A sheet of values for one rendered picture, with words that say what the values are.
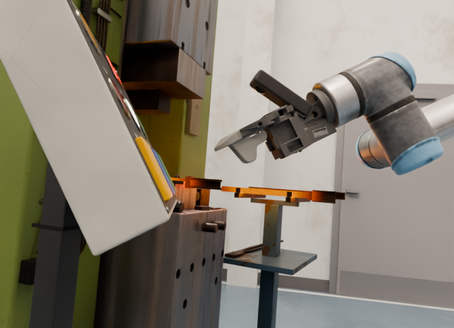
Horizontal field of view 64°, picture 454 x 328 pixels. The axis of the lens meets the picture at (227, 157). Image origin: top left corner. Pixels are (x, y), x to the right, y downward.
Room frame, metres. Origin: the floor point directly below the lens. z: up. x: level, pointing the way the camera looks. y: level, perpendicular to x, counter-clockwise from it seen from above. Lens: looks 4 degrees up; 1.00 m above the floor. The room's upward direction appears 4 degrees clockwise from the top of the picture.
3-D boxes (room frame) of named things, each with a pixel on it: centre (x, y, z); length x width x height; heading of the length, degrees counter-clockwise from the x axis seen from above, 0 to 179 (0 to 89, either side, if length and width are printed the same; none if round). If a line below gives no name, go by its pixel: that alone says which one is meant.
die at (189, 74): (1.13, 0.32, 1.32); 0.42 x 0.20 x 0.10; 71
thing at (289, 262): (1.53, -0.21, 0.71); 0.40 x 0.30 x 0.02; 154
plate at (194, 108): (1.41, 0.14, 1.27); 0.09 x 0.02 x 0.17; 161
